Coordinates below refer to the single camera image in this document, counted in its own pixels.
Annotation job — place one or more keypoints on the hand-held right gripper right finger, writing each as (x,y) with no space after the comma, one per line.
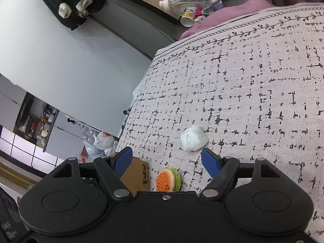
(211,162)

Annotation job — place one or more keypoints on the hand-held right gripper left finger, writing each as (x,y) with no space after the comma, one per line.
(122,162)

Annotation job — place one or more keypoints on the brown cardboard box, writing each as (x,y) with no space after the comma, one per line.
(136,177)

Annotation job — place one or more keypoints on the white paper ball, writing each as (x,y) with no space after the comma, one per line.
(193,139)

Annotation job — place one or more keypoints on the orange green burger plush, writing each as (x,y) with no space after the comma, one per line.
(165,179)

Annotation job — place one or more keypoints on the white red plastic bag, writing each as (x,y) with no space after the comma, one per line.
(104,141)

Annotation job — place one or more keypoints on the grey plastic bag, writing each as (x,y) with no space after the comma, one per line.
(88,144)

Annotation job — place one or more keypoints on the white kitchen cabinet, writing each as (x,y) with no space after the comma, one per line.
(65,136)

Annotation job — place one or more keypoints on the white black patterned blanket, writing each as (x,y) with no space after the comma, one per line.
(240,81)

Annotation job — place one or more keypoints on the row of kitchen utensils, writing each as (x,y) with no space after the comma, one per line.
(35,126)

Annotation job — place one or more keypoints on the black printed box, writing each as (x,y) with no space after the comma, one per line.
(10,220)

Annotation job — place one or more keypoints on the small purple box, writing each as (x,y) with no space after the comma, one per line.
(218,3)

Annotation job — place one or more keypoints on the clear plastic bottle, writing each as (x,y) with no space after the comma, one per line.
(187,0)

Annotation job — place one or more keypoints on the hanging dark and cream clothes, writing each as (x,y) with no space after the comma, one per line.
(55,7)

